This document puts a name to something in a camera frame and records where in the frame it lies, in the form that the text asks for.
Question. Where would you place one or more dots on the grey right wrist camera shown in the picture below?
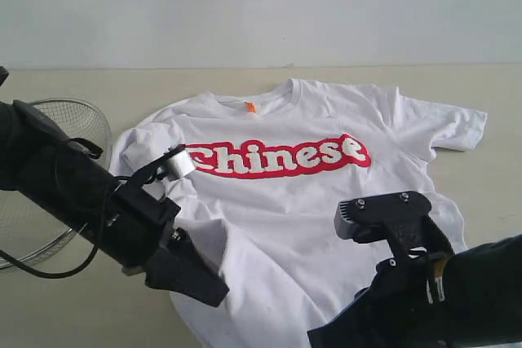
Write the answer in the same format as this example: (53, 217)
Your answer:
(401, 219)

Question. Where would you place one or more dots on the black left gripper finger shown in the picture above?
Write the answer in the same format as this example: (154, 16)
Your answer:
(176, 266)

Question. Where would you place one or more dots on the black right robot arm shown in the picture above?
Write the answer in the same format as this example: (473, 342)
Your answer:
(472, 299)

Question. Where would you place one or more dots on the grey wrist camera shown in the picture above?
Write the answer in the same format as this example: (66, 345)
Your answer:
(401, 219)
(173, 165)

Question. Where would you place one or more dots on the white t-shirt red print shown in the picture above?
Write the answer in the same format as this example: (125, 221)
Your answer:
(270, 172)

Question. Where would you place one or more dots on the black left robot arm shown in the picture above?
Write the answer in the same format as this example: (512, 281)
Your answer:
(56, 172)

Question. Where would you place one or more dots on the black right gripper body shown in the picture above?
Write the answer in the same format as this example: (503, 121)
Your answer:
(388, 313)

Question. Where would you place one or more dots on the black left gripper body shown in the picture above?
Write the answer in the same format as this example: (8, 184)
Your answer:
(137, 229)

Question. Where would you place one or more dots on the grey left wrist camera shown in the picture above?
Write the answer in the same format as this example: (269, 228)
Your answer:
(173, 165)

